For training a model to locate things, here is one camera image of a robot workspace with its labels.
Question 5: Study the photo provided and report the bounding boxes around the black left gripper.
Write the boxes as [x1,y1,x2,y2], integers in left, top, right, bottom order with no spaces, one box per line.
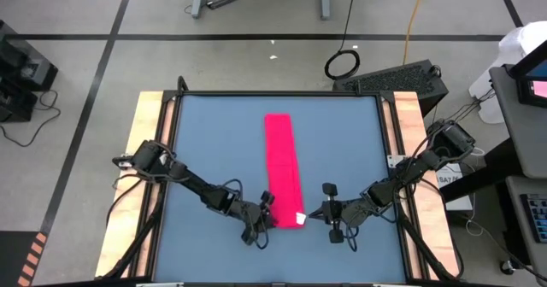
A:
[228,190,279,248]

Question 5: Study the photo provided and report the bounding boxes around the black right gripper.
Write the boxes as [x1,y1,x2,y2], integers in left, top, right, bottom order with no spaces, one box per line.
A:
[308,182,373,244]

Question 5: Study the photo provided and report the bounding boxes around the red towel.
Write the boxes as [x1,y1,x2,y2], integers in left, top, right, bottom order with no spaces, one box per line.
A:
[263,113,307,230]

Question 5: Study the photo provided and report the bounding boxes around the light wooden table board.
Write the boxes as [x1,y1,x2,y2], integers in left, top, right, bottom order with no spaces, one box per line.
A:
[381,91,463,279]
[94,91,177,279]

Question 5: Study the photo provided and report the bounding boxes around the white labelled box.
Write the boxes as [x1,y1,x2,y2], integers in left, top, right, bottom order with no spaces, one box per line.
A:
[435,162,474,214]

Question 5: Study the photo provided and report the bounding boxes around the black perforated computer tower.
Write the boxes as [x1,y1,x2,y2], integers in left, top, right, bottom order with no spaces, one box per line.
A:
[332,59,450,118]

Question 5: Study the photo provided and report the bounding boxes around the black desk leg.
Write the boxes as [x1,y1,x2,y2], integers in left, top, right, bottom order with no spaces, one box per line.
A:
[439,139,525,202]

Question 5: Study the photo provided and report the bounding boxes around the grey desk top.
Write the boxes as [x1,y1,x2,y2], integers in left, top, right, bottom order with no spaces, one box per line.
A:
[489,64,547,179]
[506,175,547,279]

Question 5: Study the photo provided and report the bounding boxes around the black keyboard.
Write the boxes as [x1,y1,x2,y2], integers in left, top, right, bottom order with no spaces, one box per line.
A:
[520,192,547,243]

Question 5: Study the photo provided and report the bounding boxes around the black power strip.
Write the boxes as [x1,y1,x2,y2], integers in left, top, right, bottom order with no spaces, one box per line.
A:
[207,0,239,10]

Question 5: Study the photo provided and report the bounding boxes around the black laptop screen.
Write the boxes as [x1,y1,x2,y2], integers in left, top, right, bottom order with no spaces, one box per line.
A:
[508,41,547,108]

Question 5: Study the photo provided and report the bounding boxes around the black orange-striped floor mat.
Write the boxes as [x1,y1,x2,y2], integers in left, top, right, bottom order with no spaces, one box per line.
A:
[0,230,49,287]

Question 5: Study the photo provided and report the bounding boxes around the white plastic cover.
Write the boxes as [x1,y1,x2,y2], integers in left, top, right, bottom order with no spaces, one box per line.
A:
[468,20,547,126]

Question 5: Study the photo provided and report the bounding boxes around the black equipment stack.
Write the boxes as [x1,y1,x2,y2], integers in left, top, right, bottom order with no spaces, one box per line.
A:
[0,20,59,124]

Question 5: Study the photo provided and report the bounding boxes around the black table edge frame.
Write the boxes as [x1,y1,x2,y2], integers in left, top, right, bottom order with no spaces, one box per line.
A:
[151,89,412,286]

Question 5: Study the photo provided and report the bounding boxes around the black hanging coiled cable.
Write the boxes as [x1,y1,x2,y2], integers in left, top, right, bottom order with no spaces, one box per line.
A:
[323,0,362,81]

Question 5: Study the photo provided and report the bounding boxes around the yellow hanging cable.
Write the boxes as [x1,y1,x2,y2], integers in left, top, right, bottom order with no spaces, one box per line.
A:
[403,0,430,66]

